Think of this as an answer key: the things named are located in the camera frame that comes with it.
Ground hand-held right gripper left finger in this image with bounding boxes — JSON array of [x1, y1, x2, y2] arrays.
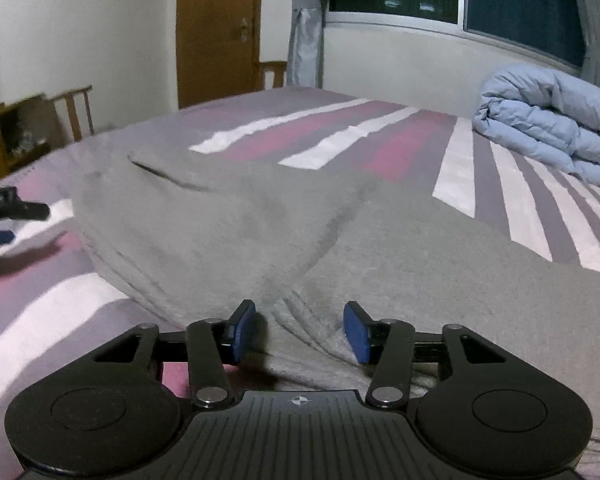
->
[[92, 300, 257, 409]]

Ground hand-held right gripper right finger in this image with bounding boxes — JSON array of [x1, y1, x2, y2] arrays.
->
[[343, 301, 506, 409]]

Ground grey pants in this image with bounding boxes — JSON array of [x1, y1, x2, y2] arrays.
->
[[72, 152, 600, 466]]

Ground wooden cabinet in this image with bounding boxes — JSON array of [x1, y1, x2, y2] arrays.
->
[[0, 94, 52, 182]]

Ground wooden chair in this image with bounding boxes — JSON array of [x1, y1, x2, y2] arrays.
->
[[257, 60, 289, 91], [49, 86, 96, 143]]

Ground striped bed sheet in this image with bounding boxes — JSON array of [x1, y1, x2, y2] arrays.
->
[[0, 85, 600, 480]]

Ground brown wooden door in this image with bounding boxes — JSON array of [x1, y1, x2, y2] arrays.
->
[[176, 0, 265, 110]]

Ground folded light blue duvet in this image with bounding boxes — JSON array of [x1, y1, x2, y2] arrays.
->
[[471, 64, 600, 194]]

